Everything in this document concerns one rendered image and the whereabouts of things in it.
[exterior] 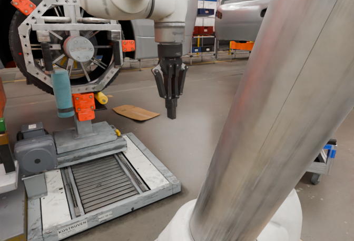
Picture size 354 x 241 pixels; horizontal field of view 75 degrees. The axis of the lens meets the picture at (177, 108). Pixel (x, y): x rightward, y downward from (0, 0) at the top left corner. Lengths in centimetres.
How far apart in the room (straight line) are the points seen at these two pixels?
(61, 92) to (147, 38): 73
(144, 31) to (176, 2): 111
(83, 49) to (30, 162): 64
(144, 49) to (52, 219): 119
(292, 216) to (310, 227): 93
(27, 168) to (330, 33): 137
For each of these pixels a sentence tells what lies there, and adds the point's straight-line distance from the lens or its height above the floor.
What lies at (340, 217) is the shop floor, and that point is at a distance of 163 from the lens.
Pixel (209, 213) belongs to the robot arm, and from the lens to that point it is 34.
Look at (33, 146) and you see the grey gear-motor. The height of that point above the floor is 40.
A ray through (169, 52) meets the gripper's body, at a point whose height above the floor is 89.
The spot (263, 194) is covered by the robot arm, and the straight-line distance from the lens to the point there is 28.
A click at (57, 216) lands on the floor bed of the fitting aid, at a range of 140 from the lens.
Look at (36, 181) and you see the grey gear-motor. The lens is 153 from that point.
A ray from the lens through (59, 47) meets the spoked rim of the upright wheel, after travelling 161.
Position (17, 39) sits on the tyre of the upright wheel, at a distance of 158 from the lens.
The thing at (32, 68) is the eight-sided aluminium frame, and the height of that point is 75.
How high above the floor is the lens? 96
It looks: 19 degrees down
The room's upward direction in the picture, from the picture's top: straight up
